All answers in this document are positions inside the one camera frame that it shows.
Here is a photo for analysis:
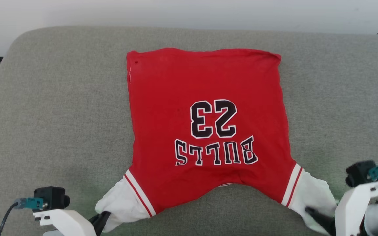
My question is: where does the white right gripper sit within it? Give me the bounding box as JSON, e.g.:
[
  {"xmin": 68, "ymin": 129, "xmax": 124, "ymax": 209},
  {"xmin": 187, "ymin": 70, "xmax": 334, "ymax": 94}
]
[{"xmin": 304, "ymin": 180, "xmax": 378, "ymax": 236}]

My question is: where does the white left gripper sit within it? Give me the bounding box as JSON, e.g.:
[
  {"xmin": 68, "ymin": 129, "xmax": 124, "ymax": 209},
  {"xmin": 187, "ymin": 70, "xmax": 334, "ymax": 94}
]
[{"xmin": 33, "ymin": 209, "xmax": 112, "ymax": 236}]

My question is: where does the red Bulls 23 jersey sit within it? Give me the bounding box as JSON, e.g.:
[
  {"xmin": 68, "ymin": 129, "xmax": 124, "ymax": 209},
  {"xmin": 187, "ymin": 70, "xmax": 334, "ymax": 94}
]
[{"xmin": 95, "ymin": 48, "xmax": 337, "ymax": 234}]

